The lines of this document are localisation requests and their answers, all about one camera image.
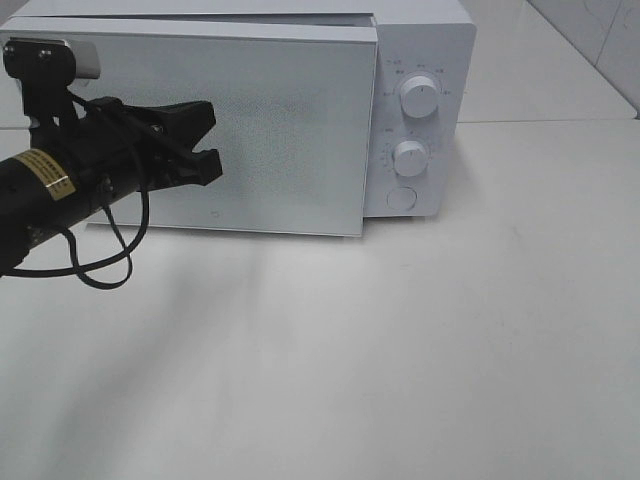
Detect round white door-release button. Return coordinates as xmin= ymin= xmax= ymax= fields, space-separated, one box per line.
xmin=386 ymin=186 xmax=417 ymax=211

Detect white microwave oven body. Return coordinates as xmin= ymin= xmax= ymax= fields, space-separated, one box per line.
xmin=2 ymin=1 xmax=476 ymax=220

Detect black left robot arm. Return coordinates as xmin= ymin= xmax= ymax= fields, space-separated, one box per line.
xmin=1 ymin=94 xmax=223 ymax=290

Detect black left camera cable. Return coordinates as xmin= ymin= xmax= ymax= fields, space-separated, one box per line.
xmin=9 ymin=92 xmax=151 ymax=290

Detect white microwave knob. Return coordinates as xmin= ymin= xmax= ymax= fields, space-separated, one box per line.
xmin=392 ymin=140 xmax=430 ymax=177
xmin=398 ymin=72 xmax=441 ymax=119

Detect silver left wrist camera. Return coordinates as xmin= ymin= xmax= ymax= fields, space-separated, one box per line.
xmin=3 ymin=36 xmax=101 ymax=130

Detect white microwave door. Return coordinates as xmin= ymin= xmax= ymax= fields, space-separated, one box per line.
xmin=1 ymin=14 xmax=378 ymax=236

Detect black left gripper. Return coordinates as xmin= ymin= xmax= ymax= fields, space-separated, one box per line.
xmin=30 ymin=97 xmax=222 ymax=220

